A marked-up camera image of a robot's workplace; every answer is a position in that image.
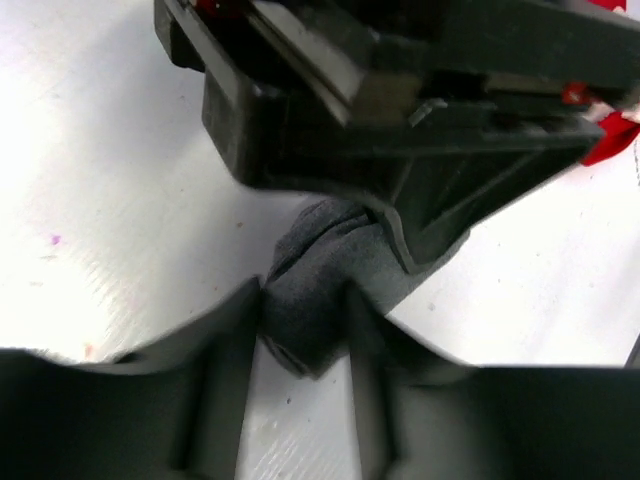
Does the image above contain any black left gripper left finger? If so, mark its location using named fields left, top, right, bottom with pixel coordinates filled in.
left=1, top=279, right=261, bottom=479

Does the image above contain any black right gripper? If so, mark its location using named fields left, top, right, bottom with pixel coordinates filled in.
left=154, top=1, right=639, bottom=274

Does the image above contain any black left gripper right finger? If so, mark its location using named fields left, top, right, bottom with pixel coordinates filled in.
left=343, top=285, right=639, bottom=479

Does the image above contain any red white fluffy sock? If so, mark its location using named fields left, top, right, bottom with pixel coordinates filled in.
left=581, top=103, right=639, bottom=166

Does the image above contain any grey sock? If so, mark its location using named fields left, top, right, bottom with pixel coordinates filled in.
left=259, top=197, right=451, bottom=381

